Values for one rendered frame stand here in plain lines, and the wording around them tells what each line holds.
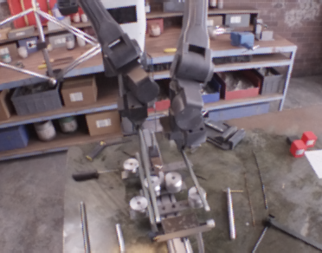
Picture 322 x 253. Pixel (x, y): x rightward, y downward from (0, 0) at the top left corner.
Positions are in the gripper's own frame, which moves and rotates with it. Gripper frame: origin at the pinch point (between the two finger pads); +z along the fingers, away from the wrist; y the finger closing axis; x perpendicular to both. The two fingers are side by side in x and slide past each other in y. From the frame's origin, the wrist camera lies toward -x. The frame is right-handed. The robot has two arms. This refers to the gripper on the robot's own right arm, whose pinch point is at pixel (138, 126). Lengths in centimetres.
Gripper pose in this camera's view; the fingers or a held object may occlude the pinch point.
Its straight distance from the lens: 79.0
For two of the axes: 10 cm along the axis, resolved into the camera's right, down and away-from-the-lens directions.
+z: 0.3, 7.8, 6.3
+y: 9.8, -1.5, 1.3
